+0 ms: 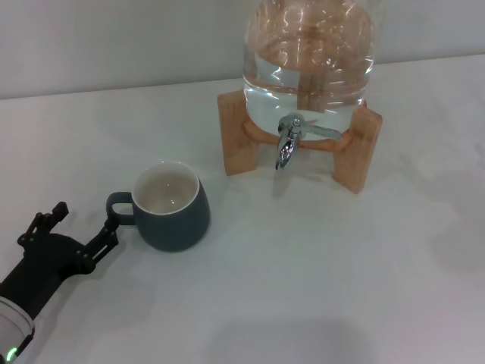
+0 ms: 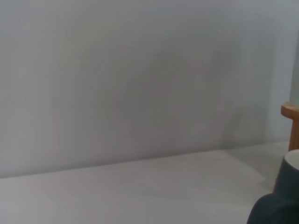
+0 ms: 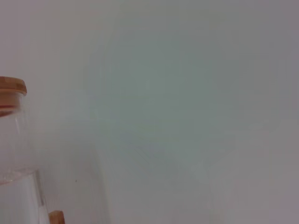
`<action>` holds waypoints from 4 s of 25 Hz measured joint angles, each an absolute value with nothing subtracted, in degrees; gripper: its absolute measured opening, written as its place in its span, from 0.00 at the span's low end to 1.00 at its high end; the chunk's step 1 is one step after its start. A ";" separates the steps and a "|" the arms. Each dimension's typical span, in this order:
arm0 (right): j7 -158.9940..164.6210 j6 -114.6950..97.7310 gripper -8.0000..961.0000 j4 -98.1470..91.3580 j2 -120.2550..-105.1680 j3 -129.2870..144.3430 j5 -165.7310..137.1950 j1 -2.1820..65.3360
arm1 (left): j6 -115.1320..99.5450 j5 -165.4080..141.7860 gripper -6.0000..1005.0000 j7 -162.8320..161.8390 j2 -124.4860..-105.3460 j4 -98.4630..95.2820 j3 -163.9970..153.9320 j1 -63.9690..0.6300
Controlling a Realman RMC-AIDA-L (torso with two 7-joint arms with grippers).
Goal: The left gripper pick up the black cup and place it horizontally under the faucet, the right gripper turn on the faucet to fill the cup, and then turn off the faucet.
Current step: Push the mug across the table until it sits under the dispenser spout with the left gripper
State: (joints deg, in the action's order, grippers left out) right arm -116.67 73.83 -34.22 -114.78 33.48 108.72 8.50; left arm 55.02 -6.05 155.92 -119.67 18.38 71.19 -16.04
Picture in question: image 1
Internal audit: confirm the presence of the chrome dispenser faucet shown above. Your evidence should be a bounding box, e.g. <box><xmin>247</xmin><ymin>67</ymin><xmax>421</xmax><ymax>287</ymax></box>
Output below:
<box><xmin>274</xmin><ymin>112</ymin><xmax>342</xmax><ymax>171</ymax></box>

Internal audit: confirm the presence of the dark teal ceramic cup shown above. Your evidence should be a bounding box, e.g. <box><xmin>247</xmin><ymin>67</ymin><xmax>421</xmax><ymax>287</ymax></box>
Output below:
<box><xmin>105</xmin><ymin>161</ymin><xmax>211</xmax><ymax>253</ymax></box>

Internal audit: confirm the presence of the glass water dispenser jar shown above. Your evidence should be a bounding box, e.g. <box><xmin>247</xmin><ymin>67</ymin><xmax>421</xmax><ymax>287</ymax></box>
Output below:
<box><xmin>241</xmin><ymin>0</ymin><xmax>378</xmax><ymax>142</ymax></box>

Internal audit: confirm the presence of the wooden dispenser stand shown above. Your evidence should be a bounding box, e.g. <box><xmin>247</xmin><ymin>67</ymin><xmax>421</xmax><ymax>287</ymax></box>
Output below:
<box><xmin>217</xmin><ymin>89</ymin><xmax>383</xmax><ymax>195</ymax></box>

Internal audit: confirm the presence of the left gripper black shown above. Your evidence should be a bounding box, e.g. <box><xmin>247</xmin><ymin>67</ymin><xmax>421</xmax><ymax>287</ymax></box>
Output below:
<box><xmin>0</xmin><ymin>202</ymin><xmax>119</xmax><ymax>320</ymax></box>

